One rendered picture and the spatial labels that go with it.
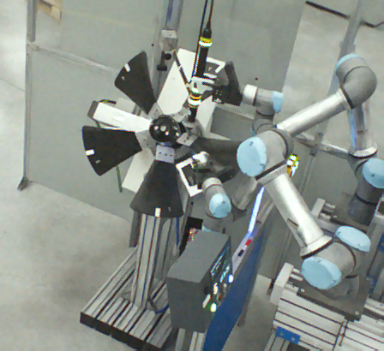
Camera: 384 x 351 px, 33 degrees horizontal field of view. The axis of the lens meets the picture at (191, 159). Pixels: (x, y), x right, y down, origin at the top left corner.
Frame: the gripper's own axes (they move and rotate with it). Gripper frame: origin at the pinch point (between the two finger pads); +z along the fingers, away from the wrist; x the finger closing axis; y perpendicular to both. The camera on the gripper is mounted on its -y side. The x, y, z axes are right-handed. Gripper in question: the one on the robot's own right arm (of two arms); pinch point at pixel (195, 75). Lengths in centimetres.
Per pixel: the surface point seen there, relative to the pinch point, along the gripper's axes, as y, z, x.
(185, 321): 37, -25, -88
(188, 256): 23, -20, -76
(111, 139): 34.9, 28.8, -4.8
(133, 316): 139, 9, 3
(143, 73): 10.6, 23.7, 13.1
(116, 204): 133, 46, 80
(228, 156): 27.7, -20.1, -5.7
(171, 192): 46.8, -1.0, -13.3
